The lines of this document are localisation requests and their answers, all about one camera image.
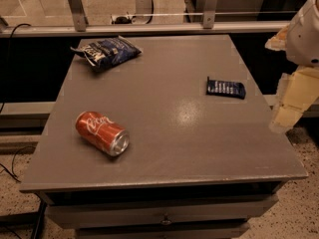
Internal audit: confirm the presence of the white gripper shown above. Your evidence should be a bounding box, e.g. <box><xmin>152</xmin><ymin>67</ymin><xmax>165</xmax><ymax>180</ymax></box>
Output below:
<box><xmin>265</xmin><ymin>0</ymin><xmax>319</xmax><ymax>133</ymax></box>

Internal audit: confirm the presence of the blue chip bag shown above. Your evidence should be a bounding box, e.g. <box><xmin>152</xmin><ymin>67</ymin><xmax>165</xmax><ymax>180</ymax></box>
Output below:
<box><xmin>72</xmin><ymin>36</ymin><xmax>142</xmax><ymax>73</ymax></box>

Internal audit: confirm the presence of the small dark blue snack packet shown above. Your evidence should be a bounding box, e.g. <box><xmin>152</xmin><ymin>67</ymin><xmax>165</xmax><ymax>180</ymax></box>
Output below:
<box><xmin>206</xmin><ymin>78</ymin><xmax>246</xmax><ymax>100</ymax></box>

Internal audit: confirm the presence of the grey table drawer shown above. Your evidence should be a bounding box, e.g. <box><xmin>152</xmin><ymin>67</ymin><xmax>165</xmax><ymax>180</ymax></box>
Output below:
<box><xmin>46</xmin><ymin>194</ymin><xmax>278</xmax><ymax>229</ymax></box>

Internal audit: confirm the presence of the metal drawer knob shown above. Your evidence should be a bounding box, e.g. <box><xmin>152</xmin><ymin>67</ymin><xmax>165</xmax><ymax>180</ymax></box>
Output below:
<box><xmin>160</xmin><ymin>216</ymin><xmax>172</xmax><ymax>226</ymax></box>

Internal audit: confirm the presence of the red coca-cola can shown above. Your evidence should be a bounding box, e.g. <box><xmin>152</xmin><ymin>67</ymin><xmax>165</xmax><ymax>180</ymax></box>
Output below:
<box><xmin>76</xmin><ymin>112</ymin><xmax>130</xmax><ymax>157</ymax></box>

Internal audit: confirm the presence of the grey metal railing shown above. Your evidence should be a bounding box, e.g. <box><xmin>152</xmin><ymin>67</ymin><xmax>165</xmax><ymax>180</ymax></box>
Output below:
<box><xmin>0</xmin><ymin>0</ymin><xmax>291</xmax><ymax>38</ymax></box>

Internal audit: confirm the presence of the black table leg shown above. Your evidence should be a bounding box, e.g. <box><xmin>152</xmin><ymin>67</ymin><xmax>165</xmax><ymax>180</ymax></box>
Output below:
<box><xmin>30</xmin><ymin>200</ymin><xmax>47</xmax><ymax>239</ymax></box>

